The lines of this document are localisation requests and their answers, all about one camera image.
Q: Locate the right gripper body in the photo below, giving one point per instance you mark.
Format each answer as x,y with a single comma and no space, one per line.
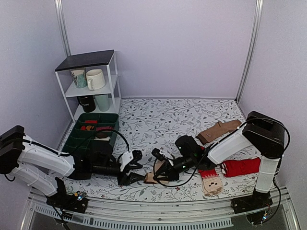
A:
188,162

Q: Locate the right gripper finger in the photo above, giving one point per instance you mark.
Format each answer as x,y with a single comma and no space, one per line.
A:
166,168
166,177

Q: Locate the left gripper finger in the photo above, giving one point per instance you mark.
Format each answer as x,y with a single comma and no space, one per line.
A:
134,166
124,180

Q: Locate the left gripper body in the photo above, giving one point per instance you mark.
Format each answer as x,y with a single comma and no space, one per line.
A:
126,169

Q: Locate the striped beige knit sock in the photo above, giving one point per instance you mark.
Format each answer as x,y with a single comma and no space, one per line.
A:
149,178

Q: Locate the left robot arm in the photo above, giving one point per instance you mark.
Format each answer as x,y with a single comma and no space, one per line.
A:
23,157

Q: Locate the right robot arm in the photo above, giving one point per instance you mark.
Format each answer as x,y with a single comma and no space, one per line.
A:
269,136

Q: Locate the red socks in bin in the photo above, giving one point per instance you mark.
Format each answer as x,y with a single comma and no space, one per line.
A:
94,125

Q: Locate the red beige character sock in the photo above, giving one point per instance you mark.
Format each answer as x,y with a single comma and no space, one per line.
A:
211,182

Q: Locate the floral patterned table mat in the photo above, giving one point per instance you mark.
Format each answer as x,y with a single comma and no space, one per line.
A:
145,124

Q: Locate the green divided organizer bin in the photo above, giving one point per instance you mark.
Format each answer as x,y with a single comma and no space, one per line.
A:
94,134

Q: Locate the red folded sock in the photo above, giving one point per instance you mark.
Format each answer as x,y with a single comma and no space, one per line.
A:
234,168

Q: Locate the tan brown plain sock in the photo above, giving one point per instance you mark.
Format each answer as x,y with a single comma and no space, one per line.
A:
217,130

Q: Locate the pale green cup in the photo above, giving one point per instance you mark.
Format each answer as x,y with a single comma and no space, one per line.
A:
102,102

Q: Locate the black mug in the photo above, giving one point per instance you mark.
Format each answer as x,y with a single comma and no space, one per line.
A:
87,103

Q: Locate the cream ceramic mug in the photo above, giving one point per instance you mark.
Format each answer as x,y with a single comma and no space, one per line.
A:
95,79

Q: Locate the white metal shelf unit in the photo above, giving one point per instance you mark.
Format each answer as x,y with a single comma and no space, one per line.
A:
104,60

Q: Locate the teal patterned mug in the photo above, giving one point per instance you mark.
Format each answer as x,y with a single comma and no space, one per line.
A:
79,78

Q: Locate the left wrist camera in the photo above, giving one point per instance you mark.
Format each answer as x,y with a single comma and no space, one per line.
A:
128,157

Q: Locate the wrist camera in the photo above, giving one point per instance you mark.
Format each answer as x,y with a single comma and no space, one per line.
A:
163,157
128,157

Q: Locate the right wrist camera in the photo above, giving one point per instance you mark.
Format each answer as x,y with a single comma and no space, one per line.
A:
163,157

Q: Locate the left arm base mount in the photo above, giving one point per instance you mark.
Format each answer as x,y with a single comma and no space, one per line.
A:
76,202

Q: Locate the aluminium front rail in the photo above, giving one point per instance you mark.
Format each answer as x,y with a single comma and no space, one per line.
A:
208,214

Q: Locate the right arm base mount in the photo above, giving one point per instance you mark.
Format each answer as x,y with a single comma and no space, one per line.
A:
253,202

